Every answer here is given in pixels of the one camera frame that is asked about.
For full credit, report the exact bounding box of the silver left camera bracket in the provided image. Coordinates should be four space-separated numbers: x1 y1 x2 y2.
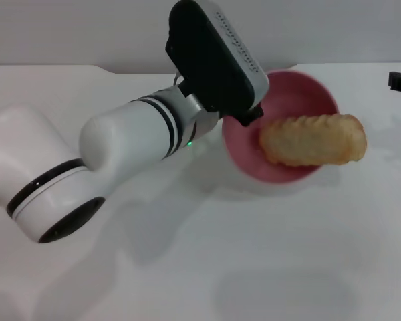
178 85 210 114

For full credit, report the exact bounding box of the left arm cable with connector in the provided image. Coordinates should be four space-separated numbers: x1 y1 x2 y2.
172 68 185 88

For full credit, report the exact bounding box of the long golden bread loaf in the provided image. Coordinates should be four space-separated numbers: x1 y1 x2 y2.
257 113 368 167

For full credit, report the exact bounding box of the pink plastic bowl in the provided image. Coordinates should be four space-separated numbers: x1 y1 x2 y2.
221 68 341 185

